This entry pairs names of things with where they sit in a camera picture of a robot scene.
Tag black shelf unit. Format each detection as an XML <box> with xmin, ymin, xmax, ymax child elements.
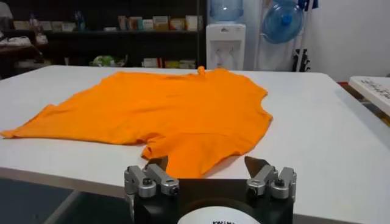
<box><xmin>0</xmin><ymin>0</ymin><xmax>208</xmax><ymax>80</ymax></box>

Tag orange t-shirt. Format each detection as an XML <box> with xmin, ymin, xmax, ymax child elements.
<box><xmin>0</xmin><ymin>65</ymin><xmax>274</xmax><ymax>180</ymax></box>

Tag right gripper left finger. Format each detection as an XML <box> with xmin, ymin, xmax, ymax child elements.
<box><xmin>124</xmin><ymin>155</ymin><xmax>180</xmax><ymax>198</ymax></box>

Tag labelled blue water jug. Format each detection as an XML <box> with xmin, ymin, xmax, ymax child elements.
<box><xmin>208</xmin><ymin>0</ymin><xmax>244</xmax><ymax>25</ymax></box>

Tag white water dispenser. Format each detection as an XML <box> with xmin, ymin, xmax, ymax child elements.
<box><xmin>205</xmin><ymin>23</ymin><xmax>246</xmax><ymax>71</ymax></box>

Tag white wire jug rack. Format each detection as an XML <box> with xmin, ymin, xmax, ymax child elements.
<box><xmin>254</xmin><ymin>0</ymin><xmax>309</xmax><ymax>72</ymax></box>

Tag tall white red box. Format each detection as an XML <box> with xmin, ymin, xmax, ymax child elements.
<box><xmin>118</xmin><ymin>15</ymin><xmax>129</xmax><ymax>31</ymax></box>

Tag small white side table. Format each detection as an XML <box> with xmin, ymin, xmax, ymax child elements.
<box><xmin>348</xmin><ymin>75</ymin><xmax>390</xmax><ymax>118</ymax></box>

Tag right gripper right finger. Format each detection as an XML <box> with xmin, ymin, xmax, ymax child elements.
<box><xmin>244</xmin><ymin>156</ymin><xmax>297</xmax><ymax>200</ymax></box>

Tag white orange box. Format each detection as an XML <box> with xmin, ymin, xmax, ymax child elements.
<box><xmin>127</xmin><ymin>16</ymin><xmax>143</xmax><ymax>31</ymax></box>
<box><xmin>179</xmin><ymin>58</ymin><xmax>197</xmax><ymax>70</ymax></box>

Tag bowl of green fruit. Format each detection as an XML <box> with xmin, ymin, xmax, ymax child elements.
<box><xmin>89</xmin><ymin>54</ymin><xmax>129</xmax><ymax>68</ymax></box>

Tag large white table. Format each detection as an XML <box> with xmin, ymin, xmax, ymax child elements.
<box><xmin>0</xmin><ymin>65</ymin><xmax>390</xmax><ymax>224</ymax></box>

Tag black tripod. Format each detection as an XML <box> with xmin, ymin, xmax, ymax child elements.
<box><xmin>291</xmin><ymin>47</ymin><xmax>312</xmax><ymax>73</ymax></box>

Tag yellow white box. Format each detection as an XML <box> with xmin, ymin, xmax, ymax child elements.
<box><xmin>152</xmin><ymin>15</ymin><xmax>170</xmax><ymax>32</ymax></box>

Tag clear bottle purple contents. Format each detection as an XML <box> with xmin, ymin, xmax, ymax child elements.
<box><xmin>28</xmin><ymin>12</ymin><xmax>49</xmax><ymax>46</ymax></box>

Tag dark wooden desk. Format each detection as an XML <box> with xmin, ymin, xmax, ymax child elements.
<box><xmin>0</xmin><ymin>44</ymin><xmax>49</xmax><ymax>80</ymax></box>

